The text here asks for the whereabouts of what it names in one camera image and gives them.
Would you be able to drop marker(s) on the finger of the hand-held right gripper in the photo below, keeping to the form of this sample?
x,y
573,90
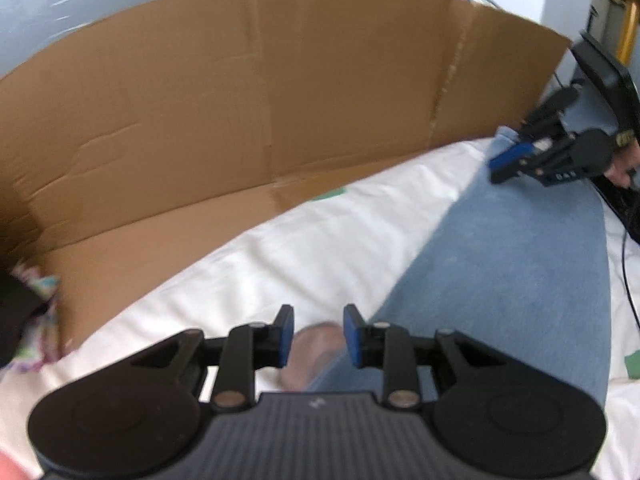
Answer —
x,y
512,157
552,110

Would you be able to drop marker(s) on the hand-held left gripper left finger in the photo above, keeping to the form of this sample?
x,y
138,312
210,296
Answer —
x,y
286,335

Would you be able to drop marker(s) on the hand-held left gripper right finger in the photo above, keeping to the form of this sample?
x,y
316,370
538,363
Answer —
x,y
352,337

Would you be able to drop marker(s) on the blue denim pants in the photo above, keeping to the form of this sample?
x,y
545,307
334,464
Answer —
x,y
510,270

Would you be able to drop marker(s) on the person's right hand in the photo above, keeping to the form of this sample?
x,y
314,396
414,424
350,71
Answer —
x,y
627,165

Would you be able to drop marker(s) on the cream bear print blanket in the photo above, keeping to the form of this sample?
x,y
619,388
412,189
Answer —
x,y
280,260

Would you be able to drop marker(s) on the black cloth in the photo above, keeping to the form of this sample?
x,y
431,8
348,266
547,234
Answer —
x,y
620,215

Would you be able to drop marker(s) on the folded cardboard sheet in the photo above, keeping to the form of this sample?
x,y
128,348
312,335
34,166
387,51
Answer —
x,y
225,100

